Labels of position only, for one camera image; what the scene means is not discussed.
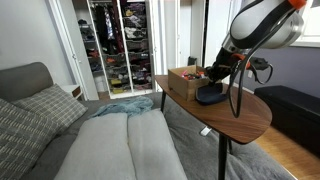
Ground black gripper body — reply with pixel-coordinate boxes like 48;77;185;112
211;46;242;78

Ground dark blue bowl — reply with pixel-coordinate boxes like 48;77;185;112
194;82;230;107

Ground open cardboard box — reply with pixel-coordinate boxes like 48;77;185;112
167;65;214;102

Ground wooden side table black legs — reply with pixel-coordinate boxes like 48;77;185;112
154;74;273;180

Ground grey rug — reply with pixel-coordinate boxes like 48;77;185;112
151;92;296;180

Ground black storage bench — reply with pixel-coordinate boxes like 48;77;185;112
253;84;320;158

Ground blue-grey crumpled blanket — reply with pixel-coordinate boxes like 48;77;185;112
88;95;155;119

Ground light grey cushion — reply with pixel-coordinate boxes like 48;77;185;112
127;109;188;180
53;112;137;180

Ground hanging dark clothes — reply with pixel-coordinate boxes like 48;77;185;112
92;2;125;56

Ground white folding closet door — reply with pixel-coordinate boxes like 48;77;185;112
46;0;100;101

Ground white nightstand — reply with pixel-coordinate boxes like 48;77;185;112
61;84;84;100

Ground grey checked pillow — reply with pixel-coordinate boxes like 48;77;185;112
11;83;89;135

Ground grey upholstered headboard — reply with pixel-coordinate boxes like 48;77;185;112
0;61;55;103

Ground grey dashed-stripe pillow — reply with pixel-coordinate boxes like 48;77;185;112
0;98;59;180

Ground white wardrobe with wire baskets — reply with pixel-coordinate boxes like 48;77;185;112
71;0;158;100

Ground white window frame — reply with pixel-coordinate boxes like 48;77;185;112
289;0;320;48

